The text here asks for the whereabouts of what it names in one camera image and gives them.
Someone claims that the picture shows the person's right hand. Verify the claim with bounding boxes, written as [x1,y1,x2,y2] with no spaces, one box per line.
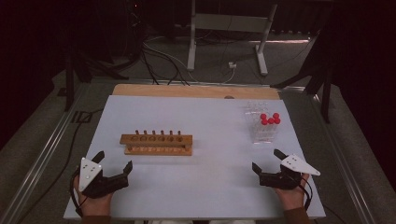
[274,173,310,212]

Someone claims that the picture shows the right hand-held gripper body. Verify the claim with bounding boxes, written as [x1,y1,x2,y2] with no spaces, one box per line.
[259,154,321,190]

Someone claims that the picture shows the hand-held gripper black cable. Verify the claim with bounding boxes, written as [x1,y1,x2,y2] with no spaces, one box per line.
[68,167,85,217]
[298,175,314,212]

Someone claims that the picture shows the white metal stand frame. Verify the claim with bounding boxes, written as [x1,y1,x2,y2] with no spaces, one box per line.
[186,0,278,77]

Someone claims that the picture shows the white floor cable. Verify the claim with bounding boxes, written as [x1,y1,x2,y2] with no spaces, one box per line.
[143,41,236,85]

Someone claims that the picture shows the left hand-held gripper black cable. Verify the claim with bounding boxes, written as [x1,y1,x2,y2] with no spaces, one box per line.
[68,167,85,217]

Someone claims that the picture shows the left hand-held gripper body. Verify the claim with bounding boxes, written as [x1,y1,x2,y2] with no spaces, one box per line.
[78,157,130,200]

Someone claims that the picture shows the black tripod stand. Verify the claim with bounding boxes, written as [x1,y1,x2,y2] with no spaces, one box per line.
[64,46,130,112]
[270,31,334,124]

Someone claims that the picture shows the right hand-held gripper black cable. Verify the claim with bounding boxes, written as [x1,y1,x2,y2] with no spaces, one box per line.
[298,175,314,212]

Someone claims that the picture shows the clear plastic test tube rack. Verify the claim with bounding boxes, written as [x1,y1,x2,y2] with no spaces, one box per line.
[242,100,281,145]

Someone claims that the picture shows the person's left hand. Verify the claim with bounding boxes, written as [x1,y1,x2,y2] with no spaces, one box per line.
[74,184,115,217]

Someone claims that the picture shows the light grey board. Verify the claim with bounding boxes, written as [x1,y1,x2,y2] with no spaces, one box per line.
[63,94,327,220]

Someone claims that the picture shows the aluminium floor rail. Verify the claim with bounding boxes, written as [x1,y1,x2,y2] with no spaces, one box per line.
[0,82,92,224]
[311,90,377,224]

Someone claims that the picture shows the thin black floor cable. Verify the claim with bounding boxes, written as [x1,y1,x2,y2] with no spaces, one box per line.
[15,106,106,224]

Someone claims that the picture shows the black floor cable bundle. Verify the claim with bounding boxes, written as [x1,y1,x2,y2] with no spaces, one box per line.
[139,40,191,87]

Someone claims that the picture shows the wooden test tube rack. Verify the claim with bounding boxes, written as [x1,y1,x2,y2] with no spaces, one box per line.
[119,129,194,157]

